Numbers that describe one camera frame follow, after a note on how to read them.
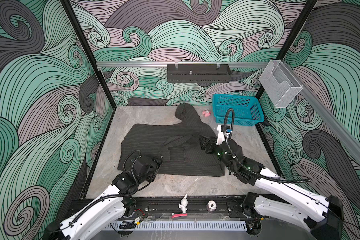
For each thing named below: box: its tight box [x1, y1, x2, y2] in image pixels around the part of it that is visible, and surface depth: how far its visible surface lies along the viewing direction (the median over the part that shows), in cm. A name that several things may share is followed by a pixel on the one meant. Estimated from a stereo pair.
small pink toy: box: [202, 110, 212, 117], surface depth 116 cm
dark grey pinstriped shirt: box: [117, 103, 225, 177], surface depth 100 cm
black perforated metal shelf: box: [167, 64, 232, 83], surface depth 97 cm
